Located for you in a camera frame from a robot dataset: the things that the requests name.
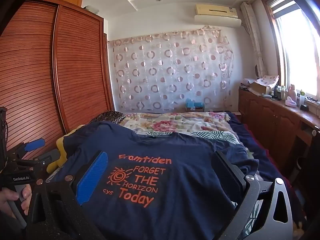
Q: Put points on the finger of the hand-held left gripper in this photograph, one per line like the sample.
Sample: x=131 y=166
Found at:
x=47 y=161
x=35 y=145

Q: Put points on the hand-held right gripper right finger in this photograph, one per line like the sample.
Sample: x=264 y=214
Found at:
x=227 y=170

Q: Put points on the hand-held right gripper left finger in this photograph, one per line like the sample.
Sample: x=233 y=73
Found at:
x=91 y=177

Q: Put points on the navy printed t-shirt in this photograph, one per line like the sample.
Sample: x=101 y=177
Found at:
x=162 y=217

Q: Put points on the person's left hand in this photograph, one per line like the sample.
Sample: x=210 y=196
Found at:
x=7 y=197

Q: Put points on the yellow cloth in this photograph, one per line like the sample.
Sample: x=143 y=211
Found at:
x=60 y=147

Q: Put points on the navy blanket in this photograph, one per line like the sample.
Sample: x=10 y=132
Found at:
x=265 y=155

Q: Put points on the dark circle-patterned pillow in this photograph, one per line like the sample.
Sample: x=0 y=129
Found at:
x=110 y=117

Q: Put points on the wooden sideboard cabinet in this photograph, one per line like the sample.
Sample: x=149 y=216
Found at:
x=270 y=120

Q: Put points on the white waste bin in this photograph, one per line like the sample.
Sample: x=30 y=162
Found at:
x=299 y=162

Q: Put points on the blue toy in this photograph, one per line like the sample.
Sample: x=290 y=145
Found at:
x=193 y=104

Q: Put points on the floral blanket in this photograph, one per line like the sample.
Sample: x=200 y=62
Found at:
x=170 y=122

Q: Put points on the wooden slatted wardrobe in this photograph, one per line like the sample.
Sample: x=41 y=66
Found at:
x=62 y=67

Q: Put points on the cardboard box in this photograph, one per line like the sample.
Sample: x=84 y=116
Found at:
x=260 y=88

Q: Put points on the white bottle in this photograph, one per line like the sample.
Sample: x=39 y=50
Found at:
x=283 y=93

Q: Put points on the floral cloth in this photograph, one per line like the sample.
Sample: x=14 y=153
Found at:
x=268 y=80

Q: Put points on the small black box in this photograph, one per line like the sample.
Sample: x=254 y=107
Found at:
x=304 y=107

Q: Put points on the pink figurine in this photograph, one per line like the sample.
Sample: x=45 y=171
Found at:
x=292 y=93

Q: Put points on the green-capped bottle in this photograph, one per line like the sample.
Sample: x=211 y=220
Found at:
x=302 y=97

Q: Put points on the sheer circle-patterned curtain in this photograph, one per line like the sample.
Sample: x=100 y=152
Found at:
x=170 y=67

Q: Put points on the floral window curtain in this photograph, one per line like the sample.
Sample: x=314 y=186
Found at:
x=255 y=42

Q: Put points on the window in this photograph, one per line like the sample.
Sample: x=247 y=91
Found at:
x=297 y=55

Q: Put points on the white box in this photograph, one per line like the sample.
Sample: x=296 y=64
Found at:
x=91 y=8

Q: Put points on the wall air conditioner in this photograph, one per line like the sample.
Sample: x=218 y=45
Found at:
x=217 y=17

